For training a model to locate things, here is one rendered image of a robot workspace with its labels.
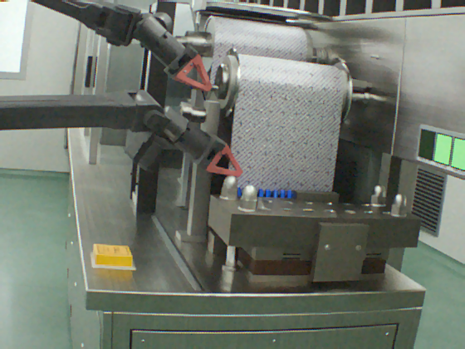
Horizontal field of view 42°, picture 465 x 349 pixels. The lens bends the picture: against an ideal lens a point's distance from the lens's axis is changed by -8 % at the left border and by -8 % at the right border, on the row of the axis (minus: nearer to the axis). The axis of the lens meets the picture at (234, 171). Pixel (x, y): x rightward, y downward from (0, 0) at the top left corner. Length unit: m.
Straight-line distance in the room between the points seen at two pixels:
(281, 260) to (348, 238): 0.13
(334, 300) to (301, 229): 0.15
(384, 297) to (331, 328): 0.12
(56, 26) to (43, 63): 0.42
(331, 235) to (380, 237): 0.12
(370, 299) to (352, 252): 0.10
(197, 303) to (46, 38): 5.87
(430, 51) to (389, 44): 0.17
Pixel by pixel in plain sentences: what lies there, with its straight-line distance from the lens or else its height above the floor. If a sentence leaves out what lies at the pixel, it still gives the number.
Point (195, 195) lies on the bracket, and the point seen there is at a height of 1.00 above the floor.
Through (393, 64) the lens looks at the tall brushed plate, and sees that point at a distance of 1.39.
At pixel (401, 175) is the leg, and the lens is 1.65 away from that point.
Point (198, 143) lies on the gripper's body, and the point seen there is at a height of 1.13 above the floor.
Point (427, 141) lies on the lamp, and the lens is 1.23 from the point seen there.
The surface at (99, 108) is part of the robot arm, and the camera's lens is 1.18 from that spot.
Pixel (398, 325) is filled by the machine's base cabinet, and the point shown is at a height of 0.82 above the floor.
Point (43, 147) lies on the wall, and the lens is 6.90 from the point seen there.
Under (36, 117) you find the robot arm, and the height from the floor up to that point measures 1.17.
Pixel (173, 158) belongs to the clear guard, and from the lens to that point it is 2.37.
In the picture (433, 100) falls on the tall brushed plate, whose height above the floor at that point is 1.27.
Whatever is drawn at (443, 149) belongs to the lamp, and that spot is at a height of 1.18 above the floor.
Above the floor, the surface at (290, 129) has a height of 1.17.
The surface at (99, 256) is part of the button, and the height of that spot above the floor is 0.92.
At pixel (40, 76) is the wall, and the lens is 6.84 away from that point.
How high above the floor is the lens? 1.28
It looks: 9 degrees down
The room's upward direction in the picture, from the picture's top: 6 degrees clockwise
